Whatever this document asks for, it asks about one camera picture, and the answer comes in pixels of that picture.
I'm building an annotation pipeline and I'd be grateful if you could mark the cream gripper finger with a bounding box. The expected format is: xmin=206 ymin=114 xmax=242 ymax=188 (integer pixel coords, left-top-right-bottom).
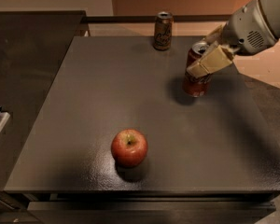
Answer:
xmin=203 ymin=25 xmax=224 ymax=44
xmin=186 ymin=41 xmax=234 ymax=77

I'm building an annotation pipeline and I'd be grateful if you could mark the red coke can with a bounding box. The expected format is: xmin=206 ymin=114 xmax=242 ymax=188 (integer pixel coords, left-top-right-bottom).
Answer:
xmin=182 ymin=41 xmax=211 ymax=97

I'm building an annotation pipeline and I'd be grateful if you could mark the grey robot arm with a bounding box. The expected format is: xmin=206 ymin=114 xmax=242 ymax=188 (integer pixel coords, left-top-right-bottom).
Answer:
xmin=187 ymin=0 xmax=280 ymax=78

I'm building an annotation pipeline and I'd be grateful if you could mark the orange soda can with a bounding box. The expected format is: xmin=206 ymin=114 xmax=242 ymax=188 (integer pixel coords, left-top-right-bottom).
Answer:
xmin=153 ymin=11 xmax=174 ymax=50

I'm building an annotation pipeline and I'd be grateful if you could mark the red apple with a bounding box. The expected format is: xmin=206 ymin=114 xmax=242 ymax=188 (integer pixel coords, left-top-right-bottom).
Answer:
xmin=111 ymin=129 xmax=147 ymax=168

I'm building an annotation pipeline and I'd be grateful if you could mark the drawer front under table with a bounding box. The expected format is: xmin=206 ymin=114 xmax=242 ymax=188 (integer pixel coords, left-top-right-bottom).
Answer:
xmin=28 ymin=201 xmax=275 ymax=224

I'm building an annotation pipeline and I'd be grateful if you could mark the dark side counter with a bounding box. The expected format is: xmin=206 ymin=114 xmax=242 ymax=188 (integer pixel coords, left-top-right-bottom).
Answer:
xmin=0 ymin=10 xmax=86 ymax=192

